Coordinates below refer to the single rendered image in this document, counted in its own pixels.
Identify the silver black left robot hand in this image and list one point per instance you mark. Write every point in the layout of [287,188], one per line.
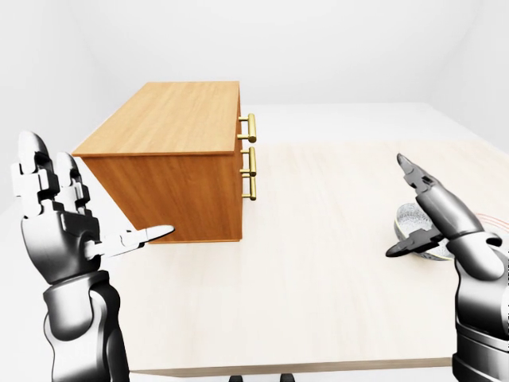
[59,242]

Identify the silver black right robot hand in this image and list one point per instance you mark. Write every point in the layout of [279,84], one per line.
[449,215]

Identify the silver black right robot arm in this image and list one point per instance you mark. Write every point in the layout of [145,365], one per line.
[483,310]

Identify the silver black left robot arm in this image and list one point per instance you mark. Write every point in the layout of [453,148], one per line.
[85,330]

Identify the black patterned bowl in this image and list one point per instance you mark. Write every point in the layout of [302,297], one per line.
[410,218]

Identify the wooden cabinet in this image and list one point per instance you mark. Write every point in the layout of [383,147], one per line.
[167,127]

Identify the white plate with red rings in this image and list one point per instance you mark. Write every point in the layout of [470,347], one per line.
[497,223]

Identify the small dark shape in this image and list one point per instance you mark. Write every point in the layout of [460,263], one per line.
[287,378]
[236,379]

